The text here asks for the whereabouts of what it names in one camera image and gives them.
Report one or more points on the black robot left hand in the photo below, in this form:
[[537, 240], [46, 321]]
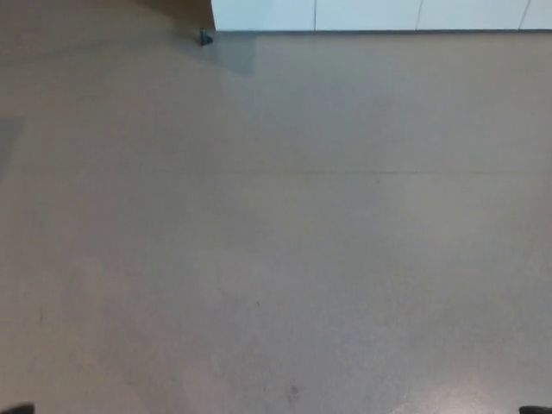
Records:
[[15, 409]]

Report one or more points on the black floor door stopper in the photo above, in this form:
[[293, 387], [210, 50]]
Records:
[[205, 38]]

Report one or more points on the white locker cabinet unit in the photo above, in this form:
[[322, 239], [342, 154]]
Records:
[[366, 13]]

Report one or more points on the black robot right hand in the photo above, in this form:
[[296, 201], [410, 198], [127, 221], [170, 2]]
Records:
[[537, 410]]

